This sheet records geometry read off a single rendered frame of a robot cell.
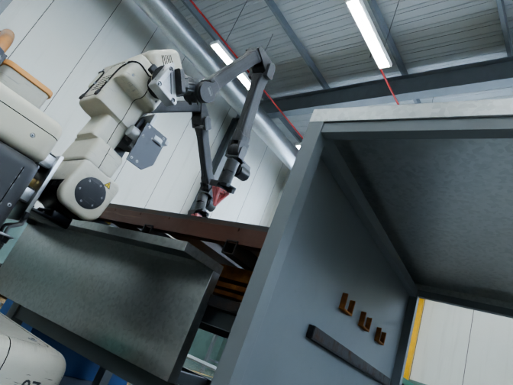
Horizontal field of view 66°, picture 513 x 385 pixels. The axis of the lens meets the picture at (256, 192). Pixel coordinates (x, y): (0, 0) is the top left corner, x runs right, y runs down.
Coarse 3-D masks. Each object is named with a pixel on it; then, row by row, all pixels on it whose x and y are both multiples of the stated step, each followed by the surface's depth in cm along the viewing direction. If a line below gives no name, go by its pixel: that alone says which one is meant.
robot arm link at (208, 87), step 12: (252, 48) 168; (240, 60) 160; (252, 60) 165; (264, 60) 168; (216, 72) 155; (228, 72) 156; (240, 72) 161; (204, 84) 144; (216, 84) 148; (204, 96) 145
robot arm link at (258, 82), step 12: (252, 72) 175; (264, 72) 170; (252, 84) 171; (264, 84) 172; (252, 96) 169; (252, 108) 168; (240, 120) 168; (252, 120) 169; (240, 132) 166; (228, 144) 168; (240, 144) 165
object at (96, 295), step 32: (32, 256) 188; (64, 256) 175; (96, 256) 164; (128, 256) 154; (0, 288) 187; (32, 288) 174; (64, 288) 163; (96, 288) 154; (128, 288) 145; (160, 288) 137; (192, 288) 130; (64, 320) 153; (96, 320) 144; (128, 320) 137; (160, 320) 130; (192, 320) 124; (128, 352) 130; (160, 352) 123
